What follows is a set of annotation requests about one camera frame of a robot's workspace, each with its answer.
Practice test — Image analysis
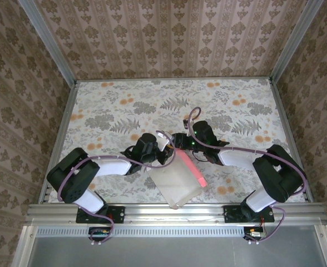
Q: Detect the pink and white paper box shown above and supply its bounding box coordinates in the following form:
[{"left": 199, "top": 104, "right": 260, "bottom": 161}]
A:
[{"left": 145, "top": 149, "right": 209, "bottom": 210}]

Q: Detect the floral print tablecloth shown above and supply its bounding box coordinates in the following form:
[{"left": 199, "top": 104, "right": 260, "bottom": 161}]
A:
[{"left": 48, "top": 79, "right": 306, "bottom": 204}]

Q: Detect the grey metal panel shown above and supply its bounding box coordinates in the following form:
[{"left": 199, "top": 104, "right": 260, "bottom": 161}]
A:
[{"left": 27, "top": 235, "right": 327, "bottom": 267}]

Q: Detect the black power connector block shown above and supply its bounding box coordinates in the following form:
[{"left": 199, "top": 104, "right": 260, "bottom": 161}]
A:
[
  {"left": 243, "top": 226, "right": 266, "bottom": 240},
  {"left": 88, "top": 226, "right": 110, "bottom": 241}
]

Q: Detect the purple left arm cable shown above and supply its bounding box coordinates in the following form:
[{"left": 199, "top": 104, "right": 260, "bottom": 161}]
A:
[{"left": 57, "top": 130, "right": 178, "bottom": 247}]

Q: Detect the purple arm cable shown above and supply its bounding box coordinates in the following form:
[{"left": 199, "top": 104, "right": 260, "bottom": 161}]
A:
[
  {"left": 187, "top": 107, "right": 308, "bottom": 245},
  {"left": 57, "top": 130, "right": 178, "bottom": 247}
]

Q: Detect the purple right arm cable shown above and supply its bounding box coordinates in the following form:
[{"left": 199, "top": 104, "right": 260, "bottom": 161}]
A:
[{"left": 187, "top": 107, "right": 308, "bottom": 245}]

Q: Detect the aluminium table edge rail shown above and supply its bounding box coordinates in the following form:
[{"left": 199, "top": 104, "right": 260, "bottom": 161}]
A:
[{"left": 24, "top": 202, "right": 327, "bottom": 226}]

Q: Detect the thin aluminium wall-side rail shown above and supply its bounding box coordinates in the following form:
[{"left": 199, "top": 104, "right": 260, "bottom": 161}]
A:
[{"left": 76, "top": 77, "right": 272, "bottom": 82}]

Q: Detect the slotted grey cable duct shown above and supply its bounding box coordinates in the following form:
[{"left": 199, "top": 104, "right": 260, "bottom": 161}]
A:
[{"left": 37, "top": 225, "right": 246, "bottom": 238}]

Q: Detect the aluminium table side rail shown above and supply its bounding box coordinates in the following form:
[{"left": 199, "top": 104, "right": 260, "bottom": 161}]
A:
[
  {"left": 269, "top": 79, "right": 313, "bottom": 204},
  {"left": 38, "top": 80, "right": 78, "bottom": 204}
]

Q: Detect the aluminium frame post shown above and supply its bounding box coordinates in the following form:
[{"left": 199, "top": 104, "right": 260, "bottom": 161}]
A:
[
  {"left": 270, "top": 0, "right": 327, "bottom": 83},
  {"left": 16, "top": 0, "right": 78, "bottom": 85}
]

